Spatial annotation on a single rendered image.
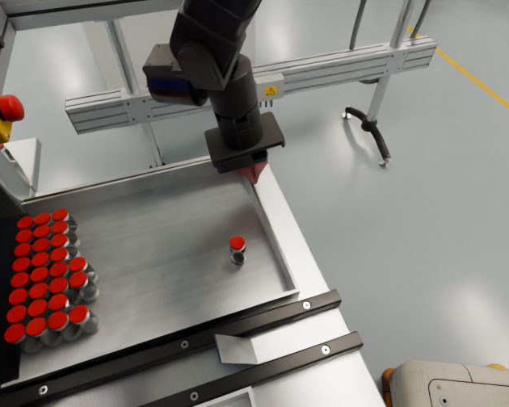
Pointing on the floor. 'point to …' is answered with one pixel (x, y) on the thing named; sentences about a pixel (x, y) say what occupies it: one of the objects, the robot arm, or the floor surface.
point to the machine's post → (2, 186)
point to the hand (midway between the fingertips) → (253, 178)
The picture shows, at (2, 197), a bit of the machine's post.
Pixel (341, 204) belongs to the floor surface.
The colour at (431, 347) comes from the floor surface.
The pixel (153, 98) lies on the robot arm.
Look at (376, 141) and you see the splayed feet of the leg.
